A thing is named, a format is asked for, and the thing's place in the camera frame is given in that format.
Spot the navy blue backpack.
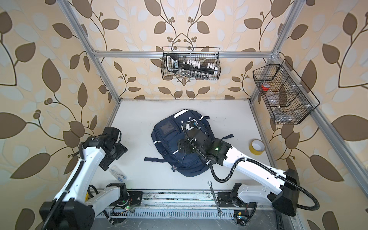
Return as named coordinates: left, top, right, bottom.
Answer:
left=144, top=109, right=233, bottom=177

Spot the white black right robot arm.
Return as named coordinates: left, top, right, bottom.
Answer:
left=182, top=122, right=320, bottom=217

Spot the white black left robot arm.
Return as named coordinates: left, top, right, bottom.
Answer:
left=39, top=127, right=129, bottom=230

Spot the clear blister pack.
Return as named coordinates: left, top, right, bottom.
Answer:
left=109, top=165, right=127, bottom=183

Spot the yellow tape roll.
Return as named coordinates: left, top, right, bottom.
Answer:
left=249, top=139, right=265, bottom=156

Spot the silver combination wrench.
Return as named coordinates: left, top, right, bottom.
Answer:
left=208, top=181, right=223, bottom=218

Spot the black socket set holder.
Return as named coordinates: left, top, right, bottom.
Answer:
left=163, top=54, right=219, bottom=75

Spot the red capped bottle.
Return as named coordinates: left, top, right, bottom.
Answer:
left=261, top=82, right=270, bottom=94

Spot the black wire basket back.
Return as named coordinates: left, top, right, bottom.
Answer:
left=161, top=46, right=221, bottom=81

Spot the black wire basket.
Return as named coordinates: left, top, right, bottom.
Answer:
left=161, top=46, right=221, bottom=81
left=253, top=59, right=320, bottom=125

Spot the black wire basket right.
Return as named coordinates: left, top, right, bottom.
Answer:
left=253, top=59, right=320, bottom=125

